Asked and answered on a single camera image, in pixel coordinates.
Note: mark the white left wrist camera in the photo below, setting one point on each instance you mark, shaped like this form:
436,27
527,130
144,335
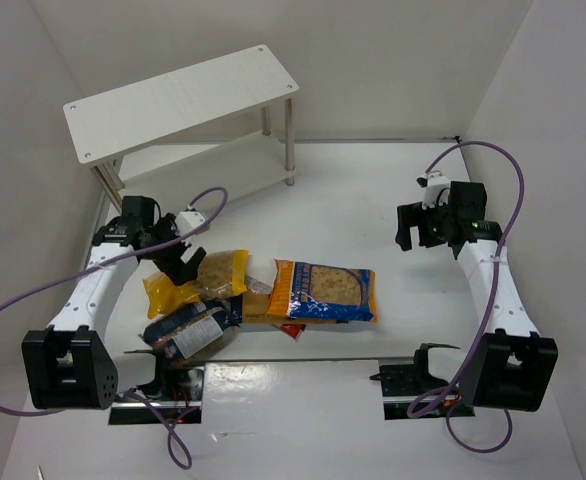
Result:
190,219

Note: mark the yellow fusilli pasta bag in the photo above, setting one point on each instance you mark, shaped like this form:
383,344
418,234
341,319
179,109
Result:
220,276

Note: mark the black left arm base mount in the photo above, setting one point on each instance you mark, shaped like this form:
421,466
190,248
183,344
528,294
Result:
176,392

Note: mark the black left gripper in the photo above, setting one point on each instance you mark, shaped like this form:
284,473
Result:
171,254

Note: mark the white two-tier shelf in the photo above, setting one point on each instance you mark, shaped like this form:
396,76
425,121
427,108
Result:
125,136

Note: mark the blue label spaghetti pack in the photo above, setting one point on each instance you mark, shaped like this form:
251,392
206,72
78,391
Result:
254,311

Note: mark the red white spaghetti pack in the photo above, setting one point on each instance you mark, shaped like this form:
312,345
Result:
259,287

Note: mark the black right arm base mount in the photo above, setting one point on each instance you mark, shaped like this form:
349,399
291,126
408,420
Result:
402,380

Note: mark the dark blue pasta bag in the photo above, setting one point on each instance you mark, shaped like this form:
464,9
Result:
191,331

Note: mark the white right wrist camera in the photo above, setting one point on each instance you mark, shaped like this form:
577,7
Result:
436,188

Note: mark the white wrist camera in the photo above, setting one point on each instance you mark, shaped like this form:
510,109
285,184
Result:
436,188
190,219

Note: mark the blue orange orecchiette pasta bag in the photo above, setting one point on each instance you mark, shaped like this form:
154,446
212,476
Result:
309,291

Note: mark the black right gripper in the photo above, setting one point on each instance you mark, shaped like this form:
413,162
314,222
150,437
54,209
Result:
413,220

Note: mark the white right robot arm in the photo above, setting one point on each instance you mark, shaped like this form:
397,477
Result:
511,364

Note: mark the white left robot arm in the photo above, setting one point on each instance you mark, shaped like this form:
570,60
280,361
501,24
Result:
67,364

